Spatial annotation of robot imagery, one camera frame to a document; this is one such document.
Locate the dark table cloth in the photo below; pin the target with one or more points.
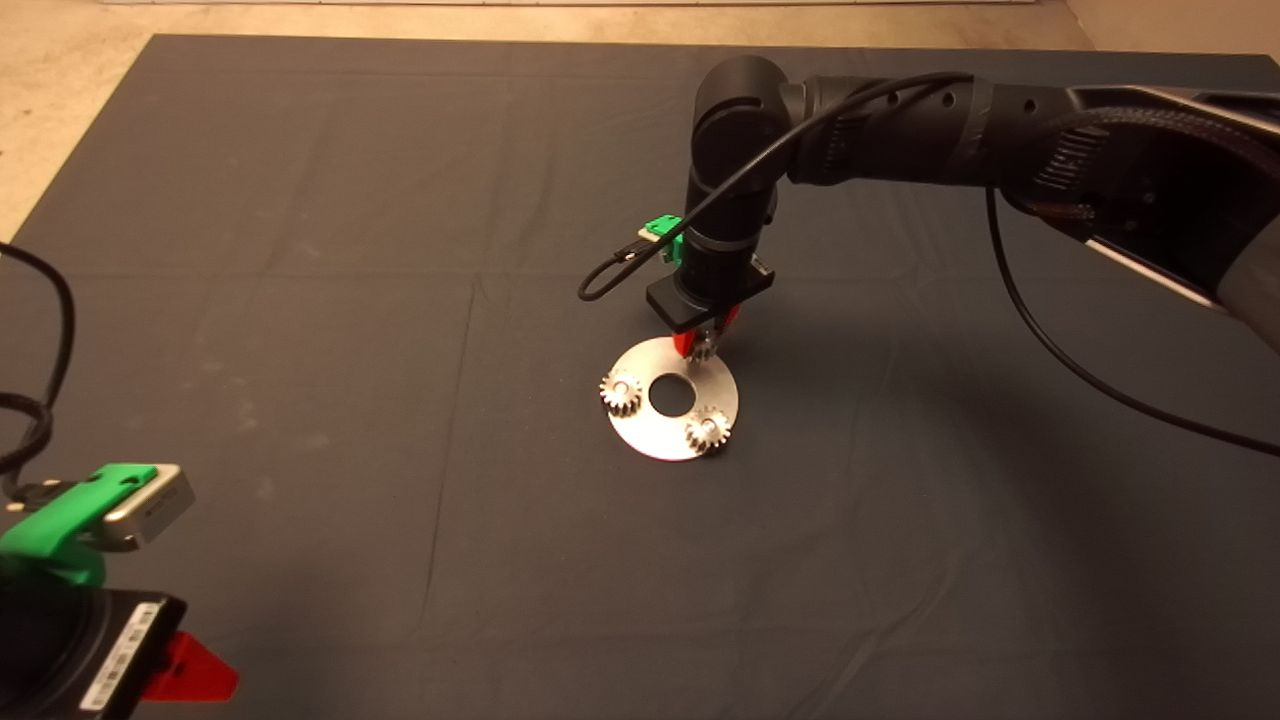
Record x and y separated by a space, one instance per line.
400 200

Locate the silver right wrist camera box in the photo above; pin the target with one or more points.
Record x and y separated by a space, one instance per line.
652 237

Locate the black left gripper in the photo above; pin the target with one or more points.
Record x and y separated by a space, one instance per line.
130 650

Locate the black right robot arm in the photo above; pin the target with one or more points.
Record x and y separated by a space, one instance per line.
900 120

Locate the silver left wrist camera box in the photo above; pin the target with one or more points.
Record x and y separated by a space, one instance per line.
155 510

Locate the round metal carrier plate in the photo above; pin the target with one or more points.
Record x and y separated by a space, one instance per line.
660 435

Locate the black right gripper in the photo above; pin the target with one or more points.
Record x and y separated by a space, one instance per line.
705 295

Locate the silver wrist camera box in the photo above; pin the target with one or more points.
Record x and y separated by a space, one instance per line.
652 237
155 510

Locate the steel planetary gear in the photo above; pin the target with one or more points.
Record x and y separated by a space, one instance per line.
708 432
705 349
622 395

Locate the green right camera mount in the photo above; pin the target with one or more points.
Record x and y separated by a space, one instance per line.
665 232

